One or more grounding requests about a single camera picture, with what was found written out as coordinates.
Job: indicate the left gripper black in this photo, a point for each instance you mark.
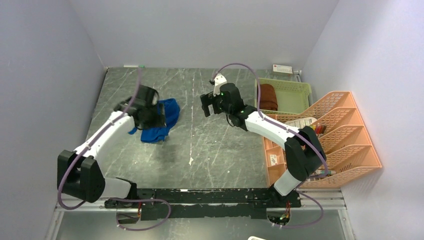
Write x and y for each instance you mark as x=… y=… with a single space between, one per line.
x=158 y=122

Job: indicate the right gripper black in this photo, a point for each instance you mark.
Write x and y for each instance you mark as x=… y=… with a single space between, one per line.
x=208 y=99

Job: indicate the blue towel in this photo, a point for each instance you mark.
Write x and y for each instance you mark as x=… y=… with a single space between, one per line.
x=155 y=135

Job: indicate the brown towel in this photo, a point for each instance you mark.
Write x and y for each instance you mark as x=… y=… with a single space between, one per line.
x=268 y=99

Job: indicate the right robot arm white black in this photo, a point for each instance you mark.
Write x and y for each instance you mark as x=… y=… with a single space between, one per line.
x=303 y=151

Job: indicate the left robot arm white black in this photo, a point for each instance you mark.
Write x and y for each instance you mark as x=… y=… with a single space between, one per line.
x=81 y=173

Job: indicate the white green marker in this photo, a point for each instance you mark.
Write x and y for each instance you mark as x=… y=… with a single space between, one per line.
x=133 y=66

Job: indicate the white red box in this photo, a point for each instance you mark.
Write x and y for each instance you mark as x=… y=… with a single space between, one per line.
x=282 y=69

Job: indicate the green plastic basket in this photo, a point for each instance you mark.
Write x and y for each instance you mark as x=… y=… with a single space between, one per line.
x=292 y=97

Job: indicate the coloured marker set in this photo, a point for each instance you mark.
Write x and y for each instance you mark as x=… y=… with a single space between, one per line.
x=319 y=129

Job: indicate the orange file organizer rack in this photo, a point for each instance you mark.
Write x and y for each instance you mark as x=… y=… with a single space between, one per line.
x=345 y=140

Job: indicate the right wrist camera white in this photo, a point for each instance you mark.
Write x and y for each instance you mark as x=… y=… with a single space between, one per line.
x=217 y=81

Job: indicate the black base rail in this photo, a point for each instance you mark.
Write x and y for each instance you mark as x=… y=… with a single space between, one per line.
x=212 y=203

